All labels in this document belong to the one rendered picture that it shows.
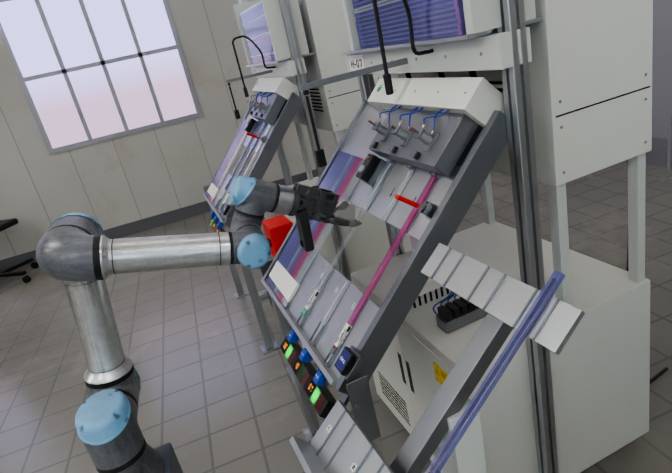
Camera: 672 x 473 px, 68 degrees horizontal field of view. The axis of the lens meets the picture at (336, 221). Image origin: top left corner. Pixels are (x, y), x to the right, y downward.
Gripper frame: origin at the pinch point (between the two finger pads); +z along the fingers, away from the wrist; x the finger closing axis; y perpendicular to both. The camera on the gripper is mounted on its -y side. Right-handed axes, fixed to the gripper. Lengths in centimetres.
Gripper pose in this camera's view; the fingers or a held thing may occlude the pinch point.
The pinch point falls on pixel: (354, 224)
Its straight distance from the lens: 138.7
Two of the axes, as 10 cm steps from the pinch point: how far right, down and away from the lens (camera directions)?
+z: 8.8, 1.9, 4.2
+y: 2.8, -9.5, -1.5
